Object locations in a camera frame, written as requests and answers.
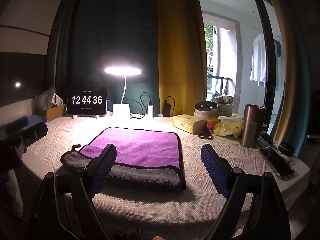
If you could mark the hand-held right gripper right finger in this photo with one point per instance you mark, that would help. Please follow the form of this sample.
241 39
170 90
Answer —
213 168

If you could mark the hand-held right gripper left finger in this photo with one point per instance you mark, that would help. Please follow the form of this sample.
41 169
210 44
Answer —
106 166

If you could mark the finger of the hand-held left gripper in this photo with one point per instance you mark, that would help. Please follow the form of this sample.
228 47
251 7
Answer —
16 124

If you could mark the purple and grey towel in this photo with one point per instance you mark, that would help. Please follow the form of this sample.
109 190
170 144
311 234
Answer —
145 147

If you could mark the white woven tablecloth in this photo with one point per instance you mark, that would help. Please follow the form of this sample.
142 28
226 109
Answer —
225 155

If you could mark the cardboard box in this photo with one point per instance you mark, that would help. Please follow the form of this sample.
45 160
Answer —
56 112

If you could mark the black scissors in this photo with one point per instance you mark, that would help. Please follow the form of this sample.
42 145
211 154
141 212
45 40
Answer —
206 135

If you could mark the clear plastic bag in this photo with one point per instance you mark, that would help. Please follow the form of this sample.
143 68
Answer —
47 97

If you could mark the red and yellow tin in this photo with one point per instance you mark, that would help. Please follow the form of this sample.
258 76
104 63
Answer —
211 125

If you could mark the crumpled yellow packet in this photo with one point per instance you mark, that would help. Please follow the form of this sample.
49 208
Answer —
231 127

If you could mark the white tablet stand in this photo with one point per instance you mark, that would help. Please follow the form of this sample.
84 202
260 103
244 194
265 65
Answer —
96 115

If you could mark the yellow tissue packet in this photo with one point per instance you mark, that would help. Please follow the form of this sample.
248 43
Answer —
187 123

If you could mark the white desk lamp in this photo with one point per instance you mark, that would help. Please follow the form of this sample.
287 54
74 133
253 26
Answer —
121 110

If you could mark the brown metal tumbler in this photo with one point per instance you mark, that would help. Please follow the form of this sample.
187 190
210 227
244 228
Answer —
252 125

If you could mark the white slotted basket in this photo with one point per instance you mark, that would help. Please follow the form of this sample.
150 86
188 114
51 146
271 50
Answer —
225 110

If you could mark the metal bowl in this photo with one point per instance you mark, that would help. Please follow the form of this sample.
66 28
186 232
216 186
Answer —
205 107

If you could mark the smartphone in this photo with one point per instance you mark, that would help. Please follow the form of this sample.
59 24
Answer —
276 163

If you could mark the tablet with clock display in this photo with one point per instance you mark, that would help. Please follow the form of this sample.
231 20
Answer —
87 100

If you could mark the white power strip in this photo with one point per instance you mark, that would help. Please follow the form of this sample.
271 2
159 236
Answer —
163 119

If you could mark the white charger plug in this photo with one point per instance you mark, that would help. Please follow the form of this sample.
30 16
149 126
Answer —
150 110

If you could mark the black power bank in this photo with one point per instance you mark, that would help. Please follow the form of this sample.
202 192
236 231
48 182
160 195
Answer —
166 109

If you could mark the black round cap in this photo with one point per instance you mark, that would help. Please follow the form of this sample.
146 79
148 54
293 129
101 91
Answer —
287 148

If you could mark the balcony railing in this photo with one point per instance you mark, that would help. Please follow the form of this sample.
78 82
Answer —
220 78

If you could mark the white hanging shirt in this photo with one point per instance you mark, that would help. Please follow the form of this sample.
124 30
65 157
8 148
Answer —
258 60

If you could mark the yellow curtain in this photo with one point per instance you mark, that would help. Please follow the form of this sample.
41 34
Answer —
180 55

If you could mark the dark green curtain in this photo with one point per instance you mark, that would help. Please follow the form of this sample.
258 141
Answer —
112 25

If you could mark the dark hanging garment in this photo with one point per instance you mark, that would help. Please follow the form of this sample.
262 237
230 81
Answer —
277 46

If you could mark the black sliding door frame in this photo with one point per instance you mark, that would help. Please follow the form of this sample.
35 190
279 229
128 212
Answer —
267 55

